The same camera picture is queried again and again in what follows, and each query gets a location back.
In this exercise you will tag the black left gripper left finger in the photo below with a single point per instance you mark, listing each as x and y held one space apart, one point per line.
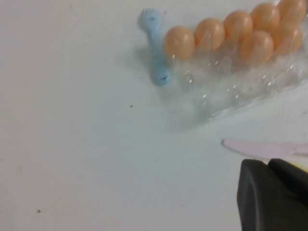
264 202

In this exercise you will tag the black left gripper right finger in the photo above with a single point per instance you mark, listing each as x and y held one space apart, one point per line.
293 173

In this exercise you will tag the orange plastic egg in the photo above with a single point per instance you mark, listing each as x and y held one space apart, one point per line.
292 10
264 15
257 45
209 33
179 43
237 25
288 38

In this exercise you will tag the clear plastic egg carton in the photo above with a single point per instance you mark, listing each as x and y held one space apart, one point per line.
216 91

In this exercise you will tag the pink plastic knife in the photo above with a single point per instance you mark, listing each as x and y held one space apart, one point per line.
252 146

